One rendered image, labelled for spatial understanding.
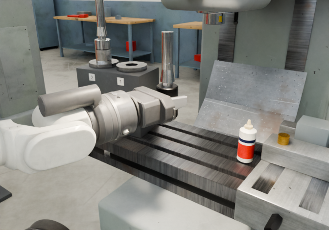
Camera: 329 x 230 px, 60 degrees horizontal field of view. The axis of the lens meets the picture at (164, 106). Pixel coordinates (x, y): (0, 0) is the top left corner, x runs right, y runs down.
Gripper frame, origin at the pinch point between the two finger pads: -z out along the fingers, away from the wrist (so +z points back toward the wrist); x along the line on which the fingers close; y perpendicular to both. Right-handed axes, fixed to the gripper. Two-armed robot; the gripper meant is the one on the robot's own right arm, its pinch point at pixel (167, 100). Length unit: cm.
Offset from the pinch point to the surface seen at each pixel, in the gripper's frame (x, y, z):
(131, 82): 19.0, 1.2, -3.6
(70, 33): 680, 72, -266
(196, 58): 302, 83, -332
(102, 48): 31.9, -6.5, -2.4
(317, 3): -5, -19, -54
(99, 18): 33.0, -14.9, -2.8
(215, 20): -1.7, -16.1, -12.2
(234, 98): 12.6, 12.7, -42.7
